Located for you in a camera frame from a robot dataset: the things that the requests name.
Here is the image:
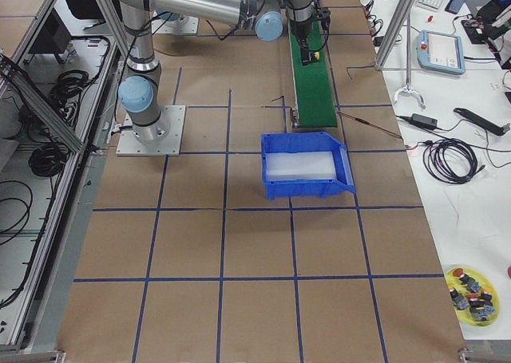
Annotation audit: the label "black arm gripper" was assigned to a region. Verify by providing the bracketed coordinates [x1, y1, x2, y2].
[291, 18, 313, 66]

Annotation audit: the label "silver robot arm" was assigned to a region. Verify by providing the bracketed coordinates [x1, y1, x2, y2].
[114, 0, 315, 155]

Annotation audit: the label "yellow plate of buttons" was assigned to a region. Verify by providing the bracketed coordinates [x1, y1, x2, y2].
[444, 266, 501, 327]

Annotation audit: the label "green conveyor belt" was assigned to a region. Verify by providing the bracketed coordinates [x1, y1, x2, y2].
[289, 22, 337, 130]

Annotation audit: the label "blue right storage bin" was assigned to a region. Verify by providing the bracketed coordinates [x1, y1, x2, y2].
[261, 132, 355, 199]

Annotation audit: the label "white foam pad right bin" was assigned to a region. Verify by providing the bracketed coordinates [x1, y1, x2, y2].
[264, 152, 336, 181]

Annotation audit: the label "teach pendant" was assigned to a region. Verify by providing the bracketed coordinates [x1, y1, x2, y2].
[417, 30, 465, 75]

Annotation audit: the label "black power adapter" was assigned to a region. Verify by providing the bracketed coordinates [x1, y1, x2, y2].
[410, 113, 438, 130]

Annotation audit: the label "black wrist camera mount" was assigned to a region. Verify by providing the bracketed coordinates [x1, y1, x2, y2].
[312, 5, 331, 34]

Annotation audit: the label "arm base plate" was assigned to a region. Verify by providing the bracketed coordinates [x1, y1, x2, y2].
[117, 105, 186, 156]
[152, 12, 199, 36]

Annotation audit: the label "aluminium frame post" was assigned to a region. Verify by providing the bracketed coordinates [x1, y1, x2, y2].
[374, 0, 414, 70]

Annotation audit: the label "coiled black cable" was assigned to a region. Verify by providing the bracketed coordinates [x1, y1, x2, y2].
[422, 138, 479, 185]

